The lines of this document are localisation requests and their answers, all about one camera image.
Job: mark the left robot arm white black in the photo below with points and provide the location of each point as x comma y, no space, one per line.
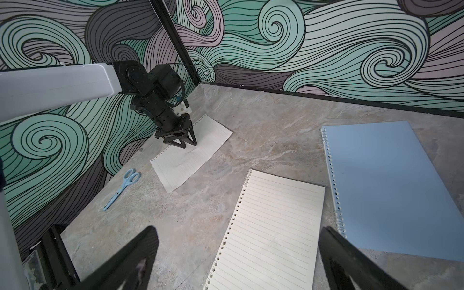
27,91

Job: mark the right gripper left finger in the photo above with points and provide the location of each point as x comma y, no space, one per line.
130,268

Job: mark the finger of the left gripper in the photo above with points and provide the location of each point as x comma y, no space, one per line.
175,141
190,137

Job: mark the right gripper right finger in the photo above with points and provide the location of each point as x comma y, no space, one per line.
345,266

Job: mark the light blue scissors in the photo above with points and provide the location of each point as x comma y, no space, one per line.
129,178

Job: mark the torn lined paper page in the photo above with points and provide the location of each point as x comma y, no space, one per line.
174,166

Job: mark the cream lined spiral notebook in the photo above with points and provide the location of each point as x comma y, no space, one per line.
271,241

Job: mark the light blue spiral notebook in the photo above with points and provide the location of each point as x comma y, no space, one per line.
387,194

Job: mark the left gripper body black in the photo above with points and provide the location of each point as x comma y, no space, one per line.
154,90

